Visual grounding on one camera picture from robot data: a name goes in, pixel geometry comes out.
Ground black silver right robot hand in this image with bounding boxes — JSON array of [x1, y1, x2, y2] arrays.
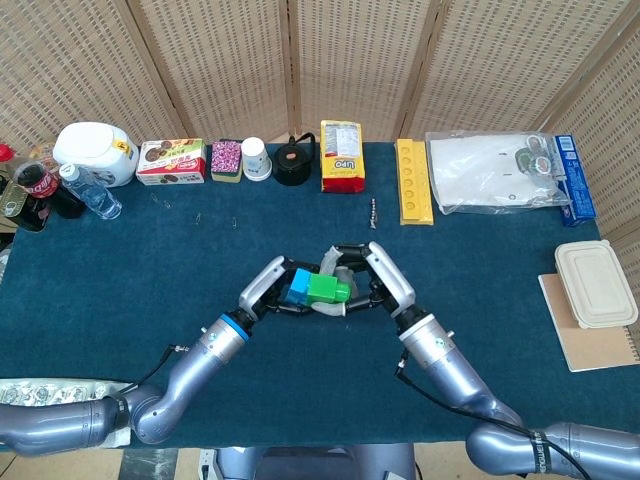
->
[[312, 241, 417, 320]]

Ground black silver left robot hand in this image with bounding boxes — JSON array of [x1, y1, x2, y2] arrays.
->
[[238, 255, 322, 324]]

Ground blue toy brick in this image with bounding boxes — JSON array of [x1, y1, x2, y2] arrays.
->
[[286, 268, 314, 306]]

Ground green toy brick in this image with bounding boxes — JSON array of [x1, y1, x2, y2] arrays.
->
[[305, 273, 353, 306]]

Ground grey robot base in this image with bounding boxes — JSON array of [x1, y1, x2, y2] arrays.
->
[[199, 443, 419, 480]]

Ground yellow board with holes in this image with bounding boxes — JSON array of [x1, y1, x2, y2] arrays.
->
[[395, 138, 435, 227]]

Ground blue felt table cloth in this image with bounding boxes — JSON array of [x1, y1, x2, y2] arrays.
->
[[0, 141, 620, 451]]

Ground white paper cup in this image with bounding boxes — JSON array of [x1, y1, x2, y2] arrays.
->
[[241, 136, 274, 182]]

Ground black teapot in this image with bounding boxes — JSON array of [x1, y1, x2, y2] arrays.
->
[[273, 131, 318, 188]]

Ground yellow red snack bag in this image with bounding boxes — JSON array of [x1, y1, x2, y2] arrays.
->
[[319, 119, 366, 194]]

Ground purple patterned sponge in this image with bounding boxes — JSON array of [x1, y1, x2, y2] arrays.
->
[[210, 139, 244, 183]]

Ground clear plastic bag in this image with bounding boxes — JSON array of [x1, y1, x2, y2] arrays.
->
[[424, 130, 574, 216]]

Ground red white cookie box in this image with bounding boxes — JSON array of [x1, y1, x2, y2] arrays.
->
[[135, 138, 208, 187]]

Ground clear water bottle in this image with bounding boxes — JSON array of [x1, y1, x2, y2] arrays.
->
[[58, 163, 123, 221]]

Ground beige lunch box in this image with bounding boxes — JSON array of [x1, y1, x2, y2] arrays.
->
[[553, 239, 640, 330]]

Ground blue carton box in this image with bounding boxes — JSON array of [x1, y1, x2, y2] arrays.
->
[[552, 133, 598, 229]]

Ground brown spiral notebook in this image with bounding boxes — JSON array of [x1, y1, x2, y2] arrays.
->
[[537, 272, 640, 374]]

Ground white plastic jug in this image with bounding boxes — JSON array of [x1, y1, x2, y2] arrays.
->
[[52, 122, 140, 189]]

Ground bamboo folding screen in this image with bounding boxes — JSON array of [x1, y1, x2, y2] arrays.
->
[[0, 0, 640, 361]]

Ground cola bottle red label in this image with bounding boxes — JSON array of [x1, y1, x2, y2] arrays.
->
[[16, 163, 85, 220]]

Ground white printed plastic package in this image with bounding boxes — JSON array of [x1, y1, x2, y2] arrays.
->
[[0, 377, 137, 447]]

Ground orange labelled packet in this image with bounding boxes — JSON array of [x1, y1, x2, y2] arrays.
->
[[28, 142, 57, 174]]

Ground dark bottle gold label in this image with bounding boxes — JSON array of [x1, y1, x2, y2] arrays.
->
[[0, 172, 49, 234]]

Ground red-capped bottle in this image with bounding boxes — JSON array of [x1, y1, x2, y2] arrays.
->
[[0, 143, 27, 175]]

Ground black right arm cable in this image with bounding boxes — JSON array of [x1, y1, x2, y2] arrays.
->
[[394, 357, 592, 480]]

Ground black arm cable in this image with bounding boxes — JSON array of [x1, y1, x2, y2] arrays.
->
[[394, 357, 592, 480], [118, 342, 192, 397]]

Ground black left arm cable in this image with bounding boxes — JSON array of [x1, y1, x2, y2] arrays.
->
[[118, 342, 192, 397]]

